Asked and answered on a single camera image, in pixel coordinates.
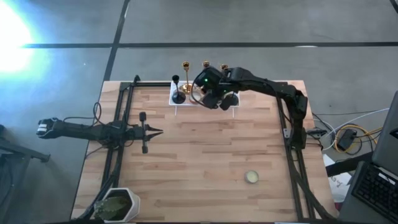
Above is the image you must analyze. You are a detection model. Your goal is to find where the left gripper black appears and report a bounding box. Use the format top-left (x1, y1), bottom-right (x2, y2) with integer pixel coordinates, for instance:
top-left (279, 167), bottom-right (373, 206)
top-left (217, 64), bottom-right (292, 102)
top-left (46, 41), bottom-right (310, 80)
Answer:
top-left (132, 111), bottom-right (165, 155)

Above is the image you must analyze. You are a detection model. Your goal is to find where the small candle tin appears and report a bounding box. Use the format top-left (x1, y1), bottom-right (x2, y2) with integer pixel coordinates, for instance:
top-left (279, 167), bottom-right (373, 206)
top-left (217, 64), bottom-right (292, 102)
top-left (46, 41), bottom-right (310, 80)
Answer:
top-left (244, 170), bottom-right (260, 184)

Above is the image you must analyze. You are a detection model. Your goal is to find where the white hexagonal planter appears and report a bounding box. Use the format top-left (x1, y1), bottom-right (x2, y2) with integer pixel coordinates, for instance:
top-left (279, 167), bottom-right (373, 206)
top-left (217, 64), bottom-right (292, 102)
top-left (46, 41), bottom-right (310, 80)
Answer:
top-left (101, 187), bottom-right (141, 223)

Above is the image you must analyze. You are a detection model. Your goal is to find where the green potted plant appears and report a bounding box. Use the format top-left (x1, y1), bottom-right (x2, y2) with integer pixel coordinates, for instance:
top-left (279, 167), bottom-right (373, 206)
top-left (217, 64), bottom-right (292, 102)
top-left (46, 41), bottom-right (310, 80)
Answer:
top-left (93, 195), bottom-right (130, 222)

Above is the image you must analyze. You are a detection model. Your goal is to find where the black metal stand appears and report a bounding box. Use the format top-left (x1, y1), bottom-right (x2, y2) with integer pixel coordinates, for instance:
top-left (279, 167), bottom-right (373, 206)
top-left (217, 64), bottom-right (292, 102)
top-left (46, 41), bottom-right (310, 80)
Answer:
top-left (0, 124), bottom-right (51, 224)

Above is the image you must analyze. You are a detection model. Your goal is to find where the black power adapter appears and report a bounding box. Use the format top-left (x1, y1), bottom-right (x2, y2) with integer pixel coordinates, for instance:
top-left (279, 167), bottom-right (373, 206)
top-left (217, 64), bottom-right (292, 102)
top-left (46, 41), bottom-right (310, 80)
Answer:
top-left (337, 129), bottom-right (358, 152)

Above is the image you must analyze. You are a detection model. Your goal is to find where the black desk leg bar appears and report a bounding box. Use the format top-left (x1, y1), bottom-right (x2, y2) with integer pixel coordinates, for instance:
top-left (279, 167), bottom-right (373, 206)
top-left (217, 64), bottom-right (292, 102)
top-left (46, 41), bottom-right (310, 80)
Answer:
top-left (325, 154), bottom-right (376, 177)

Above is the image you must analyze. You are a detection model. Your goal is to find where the white paper sheet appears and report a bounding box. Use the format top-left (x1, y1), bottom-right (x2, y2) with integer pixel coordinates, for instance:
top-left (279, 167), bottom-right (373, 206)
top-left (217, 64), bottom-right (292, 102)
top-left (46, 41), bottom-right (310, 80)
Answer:
top-left (322, 154), bottom-right (354, 203)

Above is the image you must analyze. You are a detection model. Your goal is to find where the grey laptop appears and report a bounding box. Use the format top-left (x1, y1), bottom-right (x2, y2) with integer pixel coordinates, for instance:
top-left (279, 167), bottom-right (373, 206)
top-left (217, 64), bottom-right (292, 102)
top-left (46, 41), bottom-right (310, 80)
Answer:
top-left (337, 90), bottom-right (398, 224)

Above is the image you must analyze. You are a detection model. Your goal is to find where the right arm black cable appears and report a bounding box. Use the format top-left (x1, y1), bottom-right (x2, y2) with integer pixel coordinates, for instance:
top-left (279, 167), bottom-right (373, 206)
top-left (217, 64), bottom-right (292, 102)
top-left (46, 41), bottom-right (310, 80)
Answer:
top-left (190, 80), bottom-right (208, 108)

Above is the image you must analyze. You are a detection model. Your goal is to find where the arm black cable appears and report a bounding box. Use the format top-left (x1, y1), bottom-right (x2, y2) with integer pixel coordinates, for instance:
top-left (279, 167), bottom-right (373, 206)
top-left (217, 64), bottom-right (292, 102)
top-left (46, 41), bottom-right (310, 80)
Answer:
top-left (190, 80), bottom-right (208, 108)
top-left (62, 101), bottom-right (103, 126)

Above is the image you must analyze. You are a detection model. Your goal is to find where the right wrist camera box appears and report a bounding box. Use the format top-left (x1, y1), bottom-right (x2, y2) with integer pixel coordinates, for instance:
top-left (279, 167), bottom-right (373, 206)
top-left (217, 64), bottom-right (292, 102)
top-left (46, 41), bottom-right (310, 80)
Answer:
top-left (194, 67), bottom-right (223, 93)

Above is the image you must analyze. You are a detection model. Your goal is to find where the white wire mesh rack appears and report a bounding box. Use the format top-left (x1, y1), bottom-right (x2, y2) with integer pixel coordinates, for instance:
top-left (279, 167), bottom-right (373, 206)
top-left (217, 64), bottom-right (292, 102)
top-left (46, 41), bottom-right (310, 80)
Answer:
top-left (168, 81), bottom-right (241, 118)

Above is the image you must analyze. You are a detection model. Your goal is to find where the black aluminium table frame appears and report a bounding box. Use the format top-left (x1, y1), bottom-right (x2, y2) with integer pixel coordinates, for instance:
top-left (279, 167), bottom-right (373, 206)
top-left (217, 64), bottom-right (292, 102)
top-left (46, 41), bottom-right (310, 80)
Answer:
top-left (101, 74), bottom-right (330, 222)

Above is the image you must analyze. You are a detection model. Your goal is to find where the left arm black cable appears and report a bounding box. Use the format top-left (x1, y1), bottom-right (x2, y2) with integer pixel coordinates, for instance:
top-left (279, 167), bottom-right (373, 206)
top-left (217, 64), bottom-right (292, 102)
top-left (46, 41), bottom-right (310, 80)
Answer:
top-left (62, 101), bottom-right (103, 126)

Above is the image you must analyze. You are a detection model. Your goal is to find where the yellow floor cable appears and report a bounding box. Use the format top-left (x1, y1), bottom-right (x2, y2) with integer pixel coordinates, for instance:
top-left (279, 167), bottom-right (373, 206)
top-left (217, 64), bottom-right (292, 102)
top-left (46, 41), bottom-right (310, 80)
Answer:
top-left (334, 124), bottom-right (384, 155)

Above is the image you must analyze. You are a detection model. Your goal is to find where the white floor cable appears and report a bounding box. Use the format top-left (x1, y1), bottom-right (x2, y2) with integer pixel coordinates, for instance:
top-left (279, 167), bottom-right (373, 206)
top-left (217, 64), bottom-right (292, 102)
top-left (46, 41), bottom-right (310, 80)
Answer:
top-left (322, 108), bottom-right (390, 151)

